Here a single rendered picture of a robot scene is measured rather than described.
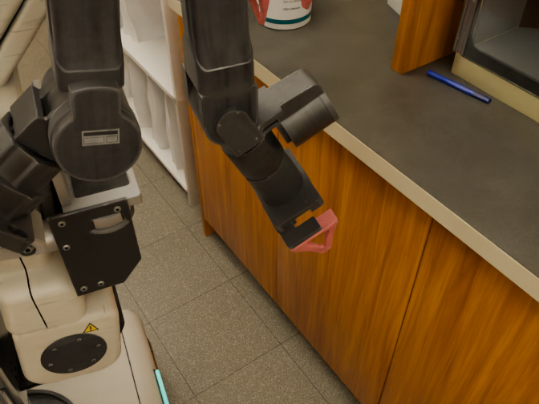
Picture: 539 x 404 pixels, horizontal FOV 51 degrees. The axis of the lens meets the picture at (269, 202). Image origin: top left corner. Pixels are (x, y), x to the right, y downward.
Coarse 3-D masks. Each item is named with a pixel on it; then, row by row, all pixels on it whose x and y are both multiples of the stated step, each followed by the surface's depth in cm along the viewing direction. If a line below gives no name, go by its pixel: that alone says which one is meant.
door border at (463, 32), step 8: (464, 0) 102; (472, 0) 101; (464, 8) 103; (472, 8) 102; (464, 16) 104; (472, 16) 102; (464, 24) 105; (456, 32) 106; (464, 32) 105; (464, 40) 106; (456, 48) 108
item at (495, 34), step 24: (480, 0) 100; (504, 0) 96; (528, 0) 92; (480, 24) 102; (504, 24) 98; (528, 24) 94; (480, 48) 104; (504, 48) 100; (528, 48) 96; (504, 72) 102; (528, 72) 98
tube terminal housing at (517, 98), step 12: (456, 60) 111; (468, 60) 109; (456, 72) 112; (468, 72) 110; (480, 72) 107; (480, 84) 109; (492, 84) 106; (504, 84) 104; (504, 96) 105; (516, 96) 103; (528, 96) 101; (516, 108) 104; (528, 108) 102
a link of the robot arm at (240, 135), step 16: (288, 80) 60; (304, 80) 59; (272, 96) 59; (288, 96) 59; (304, 96) 59; (320, 96) 59; (224, 112) 54; (240, 112) 54; (272, 112) 58; (288, 112) 59; (304, 112) 60; (320, 112) 60; (336, 112) 60; (224, 128) 55; (240, 128) 55; (256, 128) 56; (288, 128) 60; (304, 128) 60; (320, 128) 61; (240, 144) 57; (256, 144) 58
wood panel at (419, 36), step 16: (416, 0) 102; (432, 0) 105; (448, 0) 108; (400, 16) 107; (416, 16) 105; (432, 16) 108; (448, 16) 111; (400, 32) 108; (416, 32) 108; (432, 32) 111; (448, 32) 114; (400, 48) 110; (416, 48) 111; (432, 48) 114; (448, 48) 117; (400, 64) 112; (416, 64) 114
